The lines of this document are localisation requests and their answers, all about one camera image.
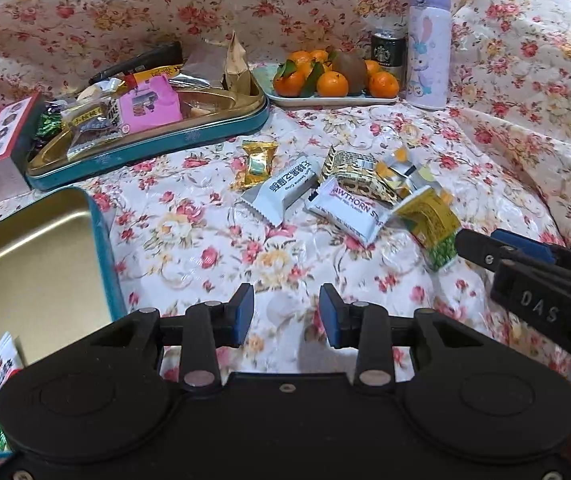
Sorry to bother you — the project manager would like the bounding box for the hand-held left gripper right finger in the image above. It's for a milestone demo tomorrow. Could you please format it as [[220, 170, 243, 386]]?
[[319, 284, 490, 387]]

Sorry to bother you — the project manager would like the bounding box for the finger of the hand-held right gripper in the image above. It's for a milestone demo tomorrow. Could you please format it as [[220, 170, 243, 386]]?
[[491, 229, 571, 282], [454, 230, 517, 274]]

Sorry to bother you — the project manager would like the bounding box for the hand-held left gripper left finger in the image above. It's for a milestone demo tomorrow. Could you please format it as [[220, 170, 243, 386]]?
[[88, 283, 255, 394]]

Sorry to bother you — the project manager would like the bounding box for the silver yellow snack packet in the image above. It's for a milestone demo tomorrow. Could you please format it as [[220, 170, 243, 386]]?
[[375, 145, 442, 202]]

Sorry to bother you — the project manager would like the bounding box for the white purple print snack packet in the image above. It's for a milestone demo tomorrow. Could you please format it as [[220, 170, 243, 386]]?
[[304, 176, 392, 249]]

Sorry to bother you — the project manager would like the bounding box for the white grey snack packet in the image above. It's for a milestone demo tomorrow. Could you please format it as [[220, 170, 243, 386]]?
[[234, 155, 322, 228]]

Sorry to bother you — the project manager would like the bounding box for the leopard pattern snack packet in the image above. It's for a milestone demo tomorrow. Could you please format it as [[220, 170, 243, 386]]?
[[320, 146, 379, 194]]

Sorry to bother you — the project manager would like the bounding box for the gold foil candy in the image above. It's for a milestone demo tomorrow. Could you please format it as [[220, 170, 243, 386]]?
[[242, 140, 279, 191]]

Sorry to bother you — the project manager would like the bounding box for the large empty-bottomed teal tin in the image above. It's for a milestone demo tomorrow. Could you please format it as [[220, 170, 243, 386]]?
[[0, 186, 129, 461]]

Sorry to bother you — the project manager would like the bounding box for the red white snack packet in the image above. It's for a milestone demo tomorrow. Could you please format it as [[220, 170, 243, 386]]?
[[0, 332, 27, 397]]

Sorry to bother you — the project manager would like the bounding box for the divided teal tin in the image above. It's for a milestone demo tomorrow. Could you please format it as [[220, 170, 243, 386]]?
[[26, 77, 270, 192]]

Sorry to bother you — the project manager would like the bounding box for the purple white thermos bottle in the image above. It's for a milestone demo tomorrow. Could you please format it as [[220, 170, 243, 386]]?
[[404, 0, 452, 111]]

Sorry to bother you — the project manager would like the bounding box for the dark coffee can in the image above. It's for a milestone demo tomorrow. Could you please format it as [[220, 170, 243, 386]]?
[[369, 30, 409, 89]]

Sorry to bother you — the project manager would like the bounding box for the white plate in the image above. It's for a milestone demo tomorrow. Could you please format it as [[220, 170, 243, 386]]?
[[252, 62, 400, 109]]

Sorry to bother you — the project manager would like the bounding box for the brown kiwi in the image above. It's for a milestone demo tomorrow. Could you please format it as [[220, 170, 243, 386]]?
[[329, 51, 369, 95]]

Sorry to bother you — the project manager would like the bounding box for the pile of tangerines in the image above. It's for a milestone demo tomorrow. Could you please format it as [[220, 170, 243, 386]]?
[[272, 49, 400, 100]]

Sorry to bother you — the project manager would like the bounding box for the pink packet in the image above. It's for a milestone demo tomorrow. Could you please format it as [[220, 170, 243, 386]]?
[[118, 74, 184, 135]]

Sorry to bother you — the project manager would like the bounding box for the clear packet with dark sweet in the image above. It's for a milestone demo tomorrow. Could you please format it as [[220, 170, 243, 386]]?
[[67, 110, 122, 162]]

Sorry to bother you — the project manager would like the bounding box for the brown paper bag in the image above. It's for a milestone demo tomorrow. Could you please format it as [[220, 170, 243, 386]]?
[[223, 30, 252, 97]]

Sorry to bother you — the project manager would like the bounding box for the translucent grey packet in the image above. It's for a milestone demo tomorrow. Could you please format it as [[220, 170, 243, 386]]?
[[172, 40, 231, 92]]

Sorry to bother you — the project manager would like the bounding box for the yellow label clear packet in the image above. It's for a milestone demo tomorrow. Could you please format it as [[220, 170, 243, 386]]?
[[62, 105, 107, 129]]

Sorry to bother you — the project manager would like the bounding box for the yellow red stick packet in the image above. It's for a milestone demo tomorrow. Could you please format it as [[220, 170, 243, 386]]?
[[126, 64, 186, 87]]

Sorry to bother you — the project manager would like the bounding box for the white round cake in wrap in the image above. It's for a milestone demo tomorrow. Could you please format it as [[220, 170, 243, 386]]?
[[76, 77, 122, 104]]

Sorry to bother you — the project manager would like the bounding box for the green foil candy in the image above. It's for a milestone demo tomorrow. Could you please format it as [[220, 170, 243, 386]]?
[[36, 112, 62, 139]]

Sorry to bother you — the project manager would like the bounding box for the long black bar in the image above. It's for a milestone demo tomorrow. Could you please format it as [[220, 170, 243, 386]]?
[[90, 42, 184, 86]]

